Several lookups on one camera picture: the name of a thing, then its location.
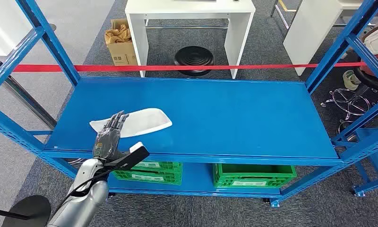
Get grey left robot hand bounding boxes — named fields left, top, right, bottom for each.
left=92, top=110, right=130, bottom=162

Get white plastic shell part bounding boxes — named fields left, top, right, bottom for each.
left=89, top=108, right=173, bottom=139

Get open cardboard box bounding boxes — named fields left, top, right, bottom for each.
left=104, top=18, right=139, bottom=66

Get red barrier belt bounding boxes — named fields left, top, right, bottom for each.
left=12, top=61, right=378, bottom=73

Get crumpled brown packing paper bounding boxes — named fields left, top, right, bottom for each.
left=105, top=24, right=132, bottom=44

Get black round stool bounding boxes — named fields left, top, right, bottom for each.
left=174, top=46, right=215, bottom=78

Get white desk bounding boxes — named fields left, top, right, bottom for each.
left=283, top=0, right=365, bottom=77
left=125, top=0, right=256, bottom=79

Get white and green shoe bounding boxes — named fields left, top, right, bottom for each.
left=343, top=70, right=362, bottom=91

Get black chrome office chair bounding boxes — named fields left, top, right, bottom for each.
left=320, top=56, right=378, bottom=123

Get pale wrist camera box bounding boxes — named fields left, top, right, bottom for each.
left=106, top=141, right=150, bottom=171

